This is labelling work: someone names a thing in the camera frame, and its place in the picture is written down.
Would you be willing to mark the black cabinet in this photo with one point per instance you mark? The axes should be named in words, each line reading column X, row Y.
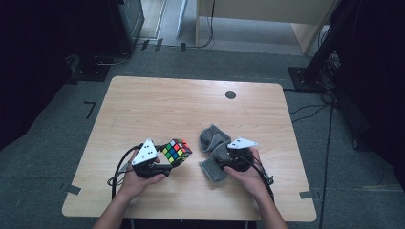
column 127, row 28

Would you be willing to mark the grey towel cloth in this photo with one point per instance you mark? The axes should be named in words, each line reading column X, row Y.
column 211, row 138

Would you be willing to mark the multicoloured puzzle cube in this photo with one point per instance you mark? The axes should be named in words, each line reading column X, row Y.
column 176, row 152

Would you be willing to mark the grey tape piece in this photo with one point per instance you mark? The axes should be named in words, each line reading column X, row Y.
column 71, row 189
column 306, row 194

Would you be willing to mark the black metal stand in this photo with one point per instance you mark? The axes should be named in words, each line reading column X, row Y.
column 318, row 60

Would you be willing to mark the dark curtain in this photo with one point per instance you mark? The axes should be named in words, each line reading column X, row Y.
column 31, row 63
column 375, row 79

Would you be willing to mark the white leaning board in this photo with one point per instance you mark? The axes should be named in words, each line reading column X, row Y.
column 182, row 19

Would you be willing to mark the person's left hand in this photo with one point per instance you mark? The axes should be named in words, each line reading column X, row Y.
column 135, row 186

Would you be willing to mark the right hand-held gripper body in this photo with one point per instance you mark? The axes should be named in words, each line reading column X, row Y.
column 238, row 159

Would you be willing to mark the person's right hand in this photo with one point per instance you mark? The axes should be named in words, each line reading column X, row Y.
column 253, row 183

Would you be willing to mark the black flat stand base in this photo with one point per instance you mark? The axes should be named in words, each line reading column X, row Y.
column 90, row 73

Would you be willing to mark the light wooden cabinet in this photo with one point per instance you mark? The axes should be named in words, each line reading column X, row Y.
column 264, row 11

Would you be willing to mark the dark round table grommet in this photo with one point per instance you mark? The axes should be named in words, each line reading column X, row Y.
column 230, row 94

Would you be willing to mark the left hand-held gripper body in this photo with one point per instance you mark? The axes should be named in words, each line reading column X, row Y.
column 145, row 156

